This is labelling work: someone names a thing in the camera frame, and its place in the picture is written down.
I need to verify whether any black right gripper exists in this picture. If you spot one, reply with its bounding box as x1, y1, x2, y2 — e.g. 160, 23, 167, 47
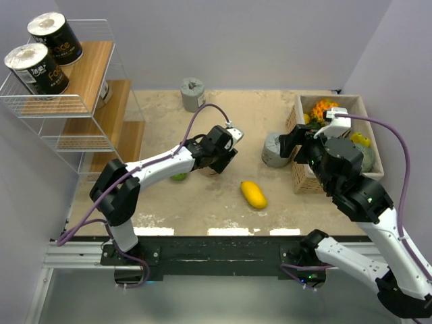
279, 123, 341, 192

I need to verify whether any brown paper towel roll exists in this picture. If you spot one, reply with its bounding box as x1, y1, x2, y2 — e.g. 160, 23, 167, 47
200, 165, 222, 177
96, 80, 112, 109

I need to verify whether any grey paper towel roll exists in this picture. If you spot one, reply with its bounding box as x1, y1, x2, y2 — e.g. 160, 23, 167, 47
261, 132, 289, 168
180, 78, 206, 113

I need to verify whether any black paper towel roll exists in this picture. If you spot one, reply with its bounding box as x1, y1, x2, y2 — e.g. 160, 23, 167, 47
27, 12, 83, 66
4, 43, 70, 101

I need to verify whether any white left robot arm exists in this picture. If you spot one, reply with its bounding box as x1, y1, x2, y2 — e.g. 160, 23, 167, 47
89, 126, 244, 265

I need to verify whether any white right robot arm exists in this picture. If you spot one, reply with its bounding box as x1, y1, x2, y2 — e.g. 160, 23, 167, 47
279, 124, 431, 319

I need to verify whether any yellow lemon toy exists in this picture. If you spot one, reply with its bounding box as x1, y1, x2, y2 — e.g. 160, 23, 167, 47
303, 113, 311, 125

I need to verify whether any orange pineapple toy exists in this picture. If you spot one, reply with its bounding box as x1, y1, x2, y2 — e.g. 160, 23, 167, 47
310, 99, 340, 127

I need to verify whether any green guava fruit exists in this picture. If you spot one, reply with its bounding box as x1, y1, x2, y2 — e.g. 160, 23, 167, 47
170, 173, 188, 181

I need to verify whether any wicker basket with liner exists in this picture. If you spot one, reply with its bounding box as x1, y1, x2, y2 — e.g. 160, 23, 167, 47
286, 94, 384, 194

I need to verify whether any yellow mango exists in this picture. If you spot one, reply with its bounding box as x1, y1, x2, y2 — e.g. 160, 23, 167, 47
240, 181, 267, 209

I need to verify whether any yellow pepper toy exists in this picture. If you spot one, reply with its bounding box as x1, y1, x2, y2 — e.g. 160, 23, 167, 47
350, 132, 371, 147

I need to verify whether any green melon toy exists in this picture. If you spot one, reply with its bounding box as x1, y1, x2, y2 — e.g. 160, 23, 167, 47
355, 143, 375, 173

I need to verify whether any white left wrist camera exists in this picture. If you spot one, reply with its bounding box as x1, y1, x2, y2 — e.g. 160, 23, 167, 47
225, 121, 244, 147

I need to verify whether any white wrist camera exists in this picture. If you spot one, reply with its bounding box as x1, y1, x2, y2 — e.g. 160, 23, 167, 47
225, 121, 244, 147
313, 107, 351, 139

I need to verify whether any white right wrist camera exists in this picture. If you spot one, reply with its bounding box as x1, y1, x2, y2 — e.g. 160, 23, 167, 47
313, 107, 351, 139

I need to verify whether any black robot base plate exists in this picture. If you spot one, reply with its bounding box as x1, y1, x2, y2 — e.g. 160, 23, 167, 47
99, 234, 375, 288

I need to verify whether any white wire wooden shelf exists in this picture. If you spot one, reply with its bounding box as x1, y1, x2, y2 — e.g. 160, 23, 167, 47
1, 19, 145, 182

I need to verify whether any aluminium rail frame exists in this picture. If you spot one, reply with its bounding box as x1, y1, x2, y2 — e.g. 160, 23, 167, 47
25, 242, 142, 323

